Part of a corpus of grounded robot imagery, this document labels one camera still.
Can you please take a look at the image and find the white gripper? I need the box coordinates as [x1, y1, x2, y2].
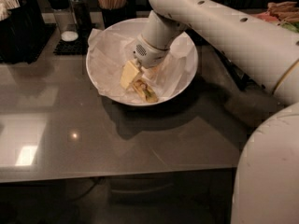
[120, 35, 168, 90]

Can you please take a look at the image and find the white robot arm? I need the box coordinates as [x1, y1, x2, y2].
[133, 0, 299, 224]

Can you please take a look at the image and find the black wire sugar rack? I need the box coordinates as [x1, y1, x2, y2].
[214, 49, 264, 91]

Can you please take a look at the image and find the white bowl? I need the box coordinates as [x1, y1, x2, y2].
[85, 18, 199, 107]

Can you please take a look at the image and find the dark pepper shaker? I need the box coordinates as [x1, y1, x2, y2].
[70, 0, 93, 31]

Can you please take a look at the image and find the yellow banana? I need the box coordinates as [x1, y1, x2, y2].
[133, 78, 158, 104]

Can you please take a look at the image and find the clear salt shaker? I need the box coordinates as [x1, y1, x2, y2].
[48, 0, 78, 42]

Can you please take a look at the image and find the black stir stick cup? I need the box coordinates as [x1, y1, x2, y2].
[102, 0, 136, 28]

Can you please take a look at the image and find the black ridged tray mat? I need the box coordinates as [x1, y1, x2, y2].
[0, 22, 58, 64]

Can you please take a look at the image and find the black condiment caddy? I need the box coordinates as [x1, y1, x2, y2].
[0, 0, 45, 63]

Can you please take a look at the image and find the black rubber mat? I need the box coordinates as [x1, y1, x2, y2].
[53, 33, 89, 55]

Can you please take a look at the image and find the white paper liner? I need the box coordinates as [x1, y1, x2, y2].
[87, 27, 198, 105]

